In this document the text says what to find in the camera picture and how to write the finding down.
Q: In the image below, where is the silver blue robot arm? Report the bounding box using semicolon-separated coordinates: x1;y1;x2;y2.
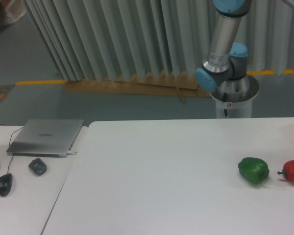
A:
195;0;294;91

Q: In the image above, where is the white usb plug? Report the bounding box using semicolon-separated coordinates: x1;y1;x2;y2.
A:
67;151;77;155

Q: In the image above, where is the pale green curtain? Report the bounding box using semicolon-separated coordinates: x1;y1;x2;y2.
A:
23;0;294;81

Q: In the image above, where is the silver closed laptop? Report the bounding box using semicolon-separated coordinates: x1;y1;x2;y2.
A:
6;119;83;157

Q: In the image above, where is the black earbuds case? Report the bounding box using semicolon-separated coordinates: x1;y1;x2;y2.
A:
28;158;48;176

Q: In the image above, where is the green bell pepper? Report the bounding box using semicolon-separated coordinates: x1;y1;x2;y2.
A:
238;157;270;185

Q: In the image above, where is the black computer mouse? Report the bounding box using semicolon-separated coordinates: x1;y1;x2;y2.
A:
0;173;13;197

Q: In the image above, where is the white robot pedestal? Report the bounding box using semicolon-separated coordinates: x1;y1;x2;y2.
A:
210;75;259;118

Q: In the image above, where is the black mouse cable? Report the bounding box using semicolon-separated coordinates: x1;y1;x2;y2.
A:
6;127;24;174

